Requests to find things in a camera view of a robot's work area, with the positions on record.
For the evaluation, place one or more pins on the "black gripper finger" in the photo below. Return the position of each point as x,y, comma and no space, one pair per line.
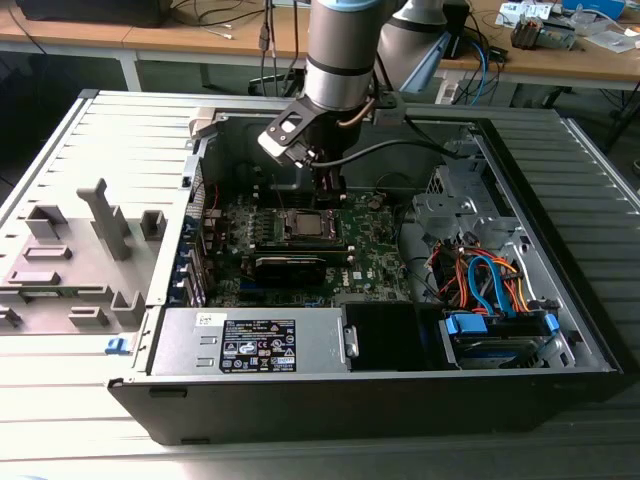
331,190

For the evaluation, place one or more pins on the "silver CPU green edge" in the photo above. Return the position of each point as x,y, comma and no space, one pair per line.
307,222

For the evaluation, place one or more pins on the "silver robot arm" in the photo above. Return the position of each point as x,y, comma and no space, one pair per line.
340,50

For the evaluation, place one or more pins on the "CPU socket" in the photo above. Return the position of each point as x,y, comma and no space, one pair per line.
286,227

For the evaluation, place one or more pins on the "copper CPU cooler heatsink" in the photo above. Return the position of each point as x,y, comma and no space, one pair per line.
527,32

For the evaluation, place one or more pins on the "round coin cell battery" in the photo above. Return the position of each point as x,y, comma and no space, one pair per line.
375,203

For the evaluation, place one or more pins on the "green RAM stick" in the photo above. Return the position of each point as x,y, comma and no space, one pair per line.
47,294
300,247

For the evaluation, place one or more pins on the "green motherboard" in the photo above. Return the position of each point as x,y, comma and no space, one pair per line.
372,260

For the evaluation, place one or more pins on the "black graphics card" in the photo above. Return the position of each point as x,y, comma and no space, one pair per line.
290,274

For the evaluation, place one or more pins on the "grey metal drive cage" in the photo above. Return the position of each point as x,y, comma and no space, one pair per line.
442,207

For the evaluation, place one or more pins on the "black monitor stand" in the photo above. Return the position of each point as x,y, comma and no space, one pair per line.
457,30

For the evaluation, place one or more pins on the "blue disk carrier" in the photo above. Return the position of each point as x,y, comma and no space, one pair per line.
465,324

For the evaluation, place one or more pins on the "white paper cards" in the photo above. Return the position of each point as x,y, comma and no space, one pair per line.
515,9

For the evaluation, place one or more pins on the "black grey PC case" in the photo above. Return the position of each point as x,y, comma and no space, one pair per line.
350,410

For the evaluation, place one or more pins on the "grey power supply unit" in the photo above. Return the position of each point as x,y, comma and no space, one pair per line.
175,350

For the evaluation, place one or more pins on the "silver hard disk drive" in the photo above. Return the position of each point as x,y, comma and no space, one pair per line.
500,356

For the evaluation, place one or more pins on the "silver metal drive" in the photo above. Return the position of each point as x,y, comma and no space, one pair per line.
560,35

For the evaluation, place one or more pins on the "wooden desk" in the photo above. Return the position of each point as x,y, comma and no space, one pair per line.
100,37
575,65

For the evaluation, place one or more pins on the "grey parts rack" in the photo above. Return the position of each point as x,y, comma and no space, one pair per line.
75,250

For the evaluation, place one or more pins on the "blue plastic latch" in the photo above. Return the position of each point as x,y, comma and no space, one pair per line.
118,346

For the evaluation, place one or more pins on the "black box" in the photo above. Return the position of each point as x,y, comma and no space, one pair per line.
90,12

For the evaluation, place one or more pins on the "blue box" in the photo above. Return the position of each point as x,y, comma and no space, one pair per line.
595,6

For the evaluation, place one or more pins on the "clear plastic bag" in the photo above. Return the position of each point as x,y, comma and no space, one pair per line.
610,41

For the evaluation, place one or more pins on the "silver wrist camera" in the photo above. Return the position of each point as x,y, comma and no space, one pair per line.
280,134

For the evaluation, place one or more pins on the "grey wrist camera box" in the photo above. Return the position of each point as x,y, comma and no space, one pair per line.
390,116

